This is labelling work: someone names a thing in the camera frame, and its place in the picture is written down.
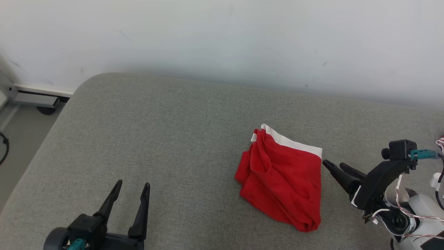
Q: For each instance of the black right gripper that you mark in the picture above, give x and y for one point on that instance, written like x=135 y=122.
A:
x=371 y=187

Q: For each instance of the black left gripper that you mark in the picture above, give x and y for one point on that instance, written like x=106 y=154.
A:
x=121 y=243

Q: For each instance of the red shorts white stripe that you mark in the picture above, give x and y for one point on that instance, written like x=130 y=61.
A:
x=284 y=180

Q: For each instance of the red Bulls 23 jersey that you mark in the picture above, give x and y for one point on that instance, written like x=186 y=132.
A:
x=441 y=144

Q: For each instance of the black caster wheel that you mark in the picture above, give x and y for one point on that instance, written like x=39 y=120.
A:
x=45 y=110

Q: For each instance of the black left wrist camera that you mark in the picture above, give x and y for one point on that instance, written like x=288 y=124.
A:
x=83 y=225

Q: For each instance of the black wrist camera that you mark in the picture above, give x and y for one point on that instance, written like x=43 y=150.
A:
x=400 y=150
x=83 y=225

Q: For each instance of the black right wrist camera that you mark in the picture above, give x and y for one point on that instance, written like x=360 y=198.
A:
x=400 y=150

